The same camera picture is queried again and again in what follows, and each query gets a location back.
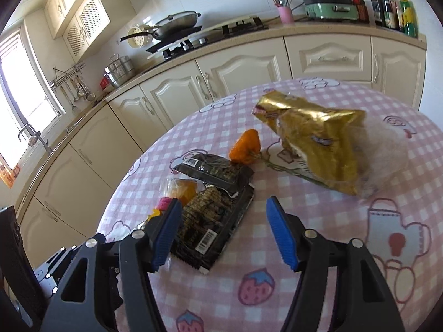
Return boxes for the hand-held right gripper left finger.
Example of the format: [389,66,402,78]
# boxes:
[42,198,183,332]

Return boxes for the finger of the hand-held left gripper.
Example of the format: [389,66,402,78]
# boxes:
[34,245,85,305]

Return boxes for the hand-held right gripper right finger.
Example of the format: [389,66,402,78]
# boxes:
[266,196,405,332]

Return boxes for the pink yellow foil wrapper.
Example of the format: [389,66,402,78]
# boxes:
[133,197,174,232]

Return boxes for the orange pastry clear wrapper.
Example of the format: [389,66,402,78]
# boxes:
[165,177,205,206]

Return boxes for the black snack wrapper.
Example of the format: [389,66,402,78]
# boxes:
[169,152,256,274]

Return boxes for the orange artificial flower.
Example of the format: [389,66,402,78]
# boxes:
[229,129,312,181]

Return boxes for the gold foil snack bag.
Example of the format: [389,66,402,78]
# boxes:
[252,90,367,196]

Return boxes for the clear plastic bag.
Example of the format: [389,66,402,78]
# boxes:
[353,111,421,199]

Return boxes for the pink checkered tablecloth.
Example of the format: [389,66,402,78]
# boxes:
[97,78,443,332]

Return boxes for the orange bottle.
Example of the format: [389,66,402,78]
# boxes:
[0,161,16,189]

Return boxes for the steel kitchen faucet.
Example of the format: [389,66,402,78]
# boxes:
[18,123,52,154]

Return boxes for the row of hanging kitchen utensils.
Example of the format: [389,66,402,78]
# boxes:
[59,76,96,115]

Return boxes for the kitchen window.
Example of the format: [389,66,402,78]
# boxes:
[0,29,65,167]

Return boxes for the stainless steel steamer pot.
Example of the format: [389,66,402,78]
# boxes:
[104,55,135,88]

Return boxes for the cream perforated round lid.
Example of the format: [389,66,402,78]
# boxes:
[128,26,153,49]

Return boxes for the black gas stove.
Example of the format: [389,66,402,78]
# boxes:
[145,15,271,61]

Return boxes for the pink utensil cup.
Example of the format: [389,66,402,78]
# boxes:
[279,5,295,25]

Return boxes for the black wok with glass lid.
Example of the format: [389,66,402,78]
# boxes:
[119,10,202,42]

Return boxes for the green electric cooker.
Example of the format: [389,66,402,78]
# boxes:
[302,0,360,21]

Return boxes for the dark glass bottle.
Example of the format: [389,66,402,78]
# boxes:
[371,0,385,26]

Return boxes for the clear condiment bottle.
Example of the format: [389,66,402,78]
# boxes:
[390,0,404,30]

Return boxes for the green bottle yellow label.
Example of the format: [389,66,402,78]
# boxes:
[398,0,419,38]

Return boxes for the metal utensil rail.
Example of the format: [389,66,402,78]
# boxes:
[50,62,87,89]

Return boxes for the cream lattice door wall cabinet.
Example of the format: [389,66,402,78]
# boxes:
[62,0,111,59]

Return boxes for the cream upper wall cabinets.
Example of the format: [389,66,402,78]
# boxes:
[43,0,91,40]

